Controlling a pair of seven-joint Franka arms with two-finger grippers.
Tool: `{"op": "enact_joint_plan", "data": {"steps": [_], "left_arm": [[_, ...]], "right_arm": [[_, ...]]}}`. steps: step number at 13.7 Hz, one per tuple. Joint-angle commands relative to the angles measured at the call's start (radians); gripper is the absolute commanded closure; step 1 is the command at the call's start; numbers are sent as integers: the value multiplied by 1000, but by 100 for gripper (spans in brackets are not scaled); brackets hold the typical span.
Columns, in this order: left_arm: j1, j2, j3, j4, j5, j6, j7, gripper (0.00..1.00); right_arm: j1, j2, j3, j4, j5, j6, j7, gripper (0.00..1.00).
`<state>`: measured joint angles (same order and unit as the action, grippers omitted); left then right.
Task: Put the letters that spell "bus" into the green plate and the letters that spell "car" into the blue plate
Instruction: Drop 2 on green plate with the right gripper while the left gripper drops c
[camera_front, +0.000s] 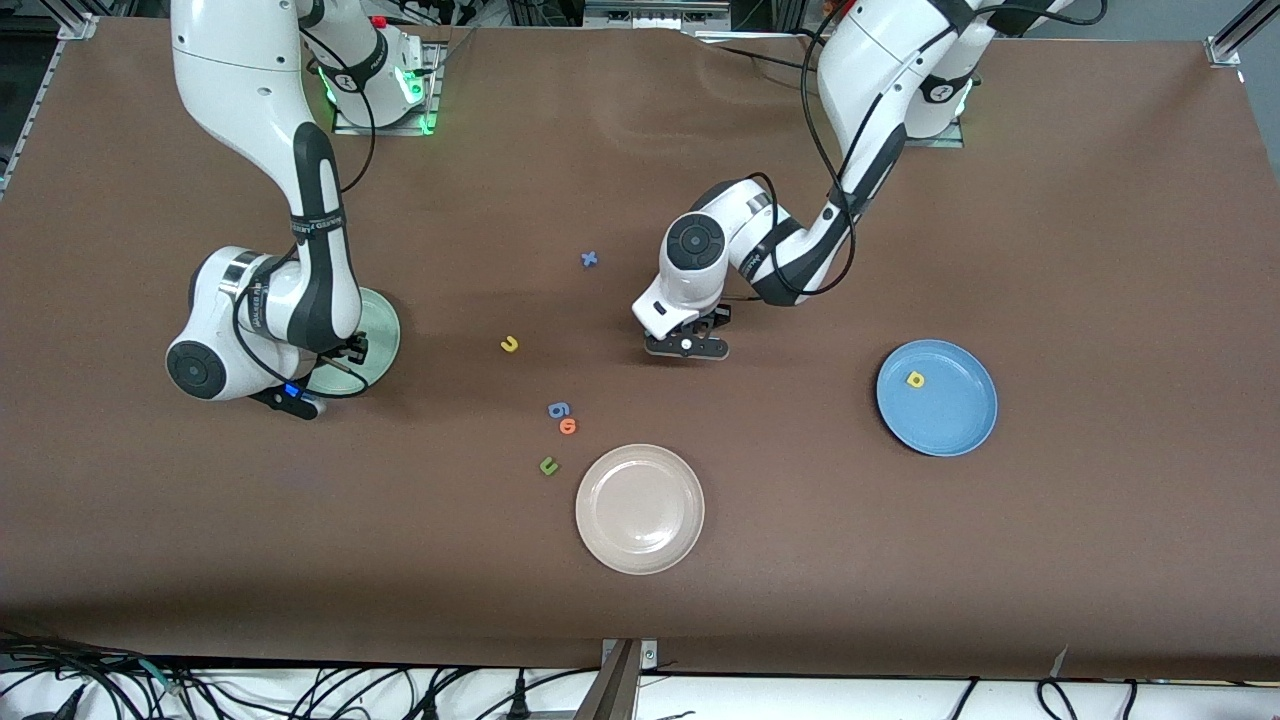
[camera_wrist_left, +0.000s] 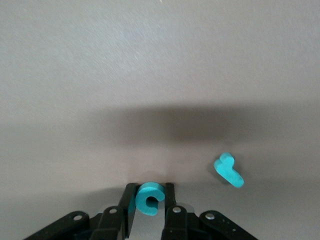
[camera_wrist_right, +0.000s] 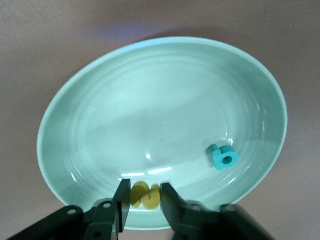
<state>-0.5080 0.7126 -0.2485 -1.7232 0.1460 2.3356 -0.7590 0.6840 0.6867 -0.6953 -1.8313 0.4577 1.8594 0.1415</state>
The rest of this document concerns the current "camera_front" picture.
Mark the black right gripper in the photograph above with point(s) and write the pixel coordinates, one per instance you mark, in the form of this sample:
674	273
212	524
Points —
352	349

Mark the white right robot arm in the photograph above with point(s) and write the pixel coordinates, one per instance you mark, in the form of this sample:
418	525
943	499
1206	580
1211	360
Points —
230	70

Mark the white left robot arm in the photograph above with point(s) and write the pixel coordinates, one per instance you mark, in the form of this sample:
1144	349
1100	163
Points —
880	60

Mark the pale green plate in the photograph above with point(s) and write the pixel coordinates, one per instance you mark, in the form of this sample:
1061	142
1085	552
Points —
382	330

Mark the beige plate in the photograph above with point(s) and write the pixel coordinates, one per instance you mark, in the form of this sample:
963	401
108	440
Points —
640	509

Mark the grey device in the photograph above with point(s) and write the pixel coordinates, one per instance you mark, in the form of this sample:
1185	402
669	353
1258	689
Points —
655	12

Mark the blue plate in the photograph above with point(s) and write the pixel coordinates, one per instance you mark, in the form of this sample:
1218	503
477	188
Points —
950	420

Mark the white tape piece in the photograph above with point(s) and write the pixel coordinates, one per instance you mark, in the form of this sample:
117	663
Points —
1060	662

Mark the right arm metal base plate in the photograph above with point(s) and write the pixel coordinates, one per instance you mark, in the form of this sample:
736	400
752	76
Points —
345	127

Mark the aluminium frame rail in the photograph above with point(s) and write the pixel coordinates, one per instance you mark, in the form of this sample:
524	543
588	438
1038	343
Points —
78	25

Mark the aluminium profile bracket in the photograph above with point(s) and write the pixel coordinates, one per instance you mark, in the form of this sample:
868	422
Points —
620	685

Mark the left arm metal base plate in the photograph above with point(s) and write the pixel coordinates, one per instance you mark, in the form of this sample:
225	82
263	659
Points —
945	143

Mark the aluminium frame corner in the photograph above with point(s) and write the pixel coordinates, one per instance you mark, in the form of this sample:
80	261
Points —
1225	50

